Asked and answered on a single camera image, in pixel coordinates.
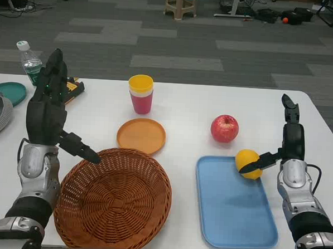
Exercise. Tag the white standing desk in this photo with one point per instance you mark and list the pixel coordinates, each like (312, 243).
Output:
(234, 5)

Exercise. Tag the brown wicker basket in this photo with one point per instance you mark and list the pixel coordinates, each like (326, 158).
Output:
(115, 202)

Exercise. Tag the yellow black remote controller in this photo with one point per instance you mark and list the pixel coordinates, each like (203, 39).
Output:
(73, 89)

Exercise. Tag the red apple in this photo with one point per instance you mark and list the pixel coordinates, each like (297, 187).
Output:
(225, 129)

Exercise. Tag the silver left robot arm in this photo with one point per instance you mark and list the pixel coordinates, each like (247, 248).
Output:
(30, 162)

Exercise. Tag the yellow plastic cup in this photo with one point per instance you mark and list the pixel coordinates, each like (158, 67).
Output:
(140, 82)

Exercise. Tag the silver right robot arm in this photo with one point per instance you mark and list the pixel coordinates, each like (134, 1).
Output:
(295, 176)

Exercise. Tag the white power strip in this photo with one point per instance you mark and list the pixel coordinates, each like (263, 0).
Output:
(23, 8)

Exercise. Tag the orange plastic plate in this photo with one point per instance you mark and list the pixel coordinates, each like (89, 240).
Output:
(140, 135)

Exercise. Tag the pink plastic cup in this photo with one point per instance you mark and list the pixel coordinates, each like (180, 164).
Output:
(141, 103)

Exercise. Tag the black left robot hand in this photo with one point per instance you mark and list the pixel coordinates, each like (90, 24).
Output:
(45, 118)

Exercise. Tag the white plastic cup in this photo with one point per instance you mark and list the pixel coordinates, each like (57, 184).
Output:
(140, 93)

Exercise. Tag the teal plastic plate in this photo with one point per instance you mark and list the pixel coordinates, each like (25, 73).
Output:
(12, 90)

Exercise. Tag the clear plastic water bottle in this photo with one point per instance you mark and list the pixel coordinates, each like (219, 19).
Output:
(30, 61)

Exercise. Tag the blue plastic tray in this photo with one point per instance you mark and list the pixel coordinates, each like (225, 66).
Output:
(229, 206)

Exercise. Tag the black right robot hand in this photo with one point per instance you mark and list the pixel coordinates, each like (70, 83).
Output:
(293, 142)

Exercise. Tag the black equipment bag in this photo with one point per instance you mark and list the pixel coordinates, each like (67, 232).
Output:
(268, 15)
(298, 15)

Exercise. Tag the small orange ball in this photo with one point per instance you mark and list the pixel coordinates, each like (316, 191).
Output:
(285, 20)

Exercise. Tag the beige plastic stool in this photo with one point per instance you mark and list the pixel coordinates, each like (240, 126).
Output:
(179, 15)

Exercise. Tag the yellow lemon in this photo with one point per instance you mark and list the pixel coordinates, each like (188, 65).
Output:
(247, 158)

